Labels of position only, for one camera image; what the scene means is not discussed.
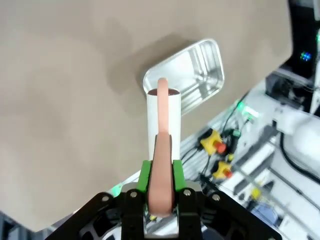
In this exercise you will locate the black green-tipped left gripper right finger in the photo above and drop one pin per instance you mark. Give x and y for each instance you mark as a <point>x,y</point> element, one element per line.
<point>192,215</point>

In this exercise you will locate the rectangular stainless steel container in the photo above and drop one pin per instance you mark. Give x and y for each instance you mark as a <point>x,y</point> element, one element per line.
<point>200,67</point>

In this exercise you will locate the small yellow emergency stop button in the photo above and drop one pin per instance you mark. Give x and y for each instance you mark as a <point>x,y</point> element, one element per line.
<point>221,168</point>

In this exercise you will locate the black computer tower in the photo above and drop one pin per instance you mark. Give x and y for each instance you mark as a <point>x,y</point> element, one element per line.
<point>300,30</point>

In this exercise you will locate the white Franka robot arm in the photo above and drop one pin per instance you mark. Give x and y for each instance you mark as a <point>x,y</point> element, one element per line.
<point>307,135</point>

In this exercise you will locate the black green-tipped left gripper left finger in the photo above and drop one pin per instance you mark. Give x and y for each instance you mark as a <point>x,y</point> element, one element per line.
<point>130,215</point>

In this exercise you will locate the large yellow emergency stop button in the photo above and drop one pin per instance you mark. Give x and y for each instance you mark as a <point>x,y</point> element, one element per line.
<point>208,142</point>

